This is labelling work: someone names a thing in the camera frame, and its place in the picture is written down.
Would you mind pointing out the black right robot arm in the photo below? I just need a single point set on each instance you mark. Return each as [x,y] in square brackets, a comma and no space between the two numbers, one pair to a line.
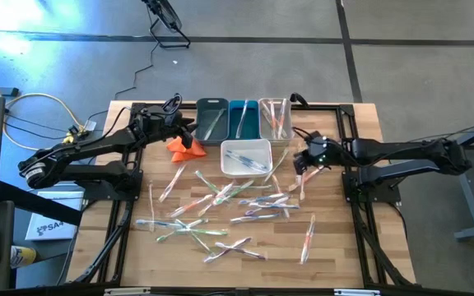
[405,150]

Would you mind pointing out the translucent clear plastic bin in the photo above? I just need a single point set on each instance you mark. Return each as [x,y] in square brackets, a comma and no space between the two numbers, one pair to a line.
[289,123]

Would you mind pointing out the green toothbrush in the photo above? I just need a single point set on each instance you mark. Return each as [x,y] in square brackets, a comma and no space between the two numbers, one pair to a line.
[276,165]
[241,188]
[216,232]
[214,124]
[206,181]
[204,246]
[167,236]

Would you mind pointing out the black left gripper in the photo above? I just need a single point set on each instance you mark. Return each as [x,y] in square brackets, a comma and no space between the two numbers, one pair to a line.
[154,123]

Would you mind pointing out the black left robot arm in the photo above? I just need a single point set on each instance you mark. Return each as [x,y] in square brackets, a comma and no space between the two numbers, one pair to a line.
[76,150]

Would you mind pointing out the orange cloth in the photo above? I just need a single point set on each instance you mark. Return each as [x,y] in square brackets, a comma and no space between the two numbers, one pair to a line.
[175,154]

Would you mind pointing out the teal plastic bin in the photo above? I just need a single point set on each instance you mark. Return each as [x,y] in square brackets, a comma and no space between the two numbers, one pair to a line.
[253,123]

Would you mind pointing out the white plastic bin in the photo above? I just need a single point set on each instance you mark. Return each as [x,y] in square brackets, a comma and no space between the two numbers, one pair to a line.
[237,172]

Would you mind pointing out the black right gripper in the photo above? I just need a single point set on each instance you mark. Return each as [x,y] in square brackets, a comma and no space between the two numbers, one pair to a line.
[323,152]

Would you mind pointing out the white box with label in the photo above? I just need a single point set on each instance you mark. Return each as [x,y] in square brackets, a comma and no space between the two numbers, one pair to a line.
[52,232]

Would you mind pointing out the black floor fan stand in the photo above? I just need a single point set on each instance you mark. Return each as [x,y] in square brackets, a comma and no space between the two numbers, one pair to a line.
[167,14]

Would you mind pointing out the blue toothbrush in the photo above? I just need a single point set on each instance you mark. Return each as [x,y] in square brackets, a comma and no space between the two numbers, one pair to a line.
[255,218]
[247,159]
[261,198]
[245,164]
[159,223]
[274,205]

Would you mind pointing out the black clamp mount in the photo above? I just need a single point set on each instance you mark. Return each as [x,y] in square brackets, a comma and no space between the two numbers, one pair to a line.
[176,100]
[296,98]

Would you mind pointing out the pink wrapped toothbrush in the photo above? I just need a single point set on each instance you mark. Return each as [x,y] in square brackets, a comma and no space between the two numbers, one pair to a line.
[218,198]

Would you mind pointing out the slate grey plastic bin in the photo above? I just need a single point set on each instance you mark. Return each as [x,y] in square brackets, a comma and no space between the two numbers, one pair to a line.
[200,135]

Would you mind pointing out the orange toothbrush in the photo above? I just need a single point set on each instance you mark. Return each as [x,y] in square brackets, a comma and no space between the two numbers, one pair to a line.
[273,121]
[266,115]
[302,189]
[278,189]
[151,205]
[172,183]
[282,117]
[308,240]
[189,205]
[311,176]

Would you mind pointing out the purple toothbrush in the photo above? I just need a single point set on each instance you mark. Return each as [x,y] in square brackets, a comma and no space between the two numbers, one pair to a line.
[253,255]
[242,119]
[252,211]
[220,255]

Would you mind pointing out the silver metal bracket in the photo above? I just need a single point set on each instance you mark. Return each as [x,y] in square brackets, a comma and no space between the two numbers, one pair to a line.
[356,292]
[126,292]

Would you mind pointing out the yellow can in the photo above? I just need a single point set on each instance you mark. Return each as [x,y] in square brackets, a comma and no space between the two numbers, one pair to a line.
[23,257]

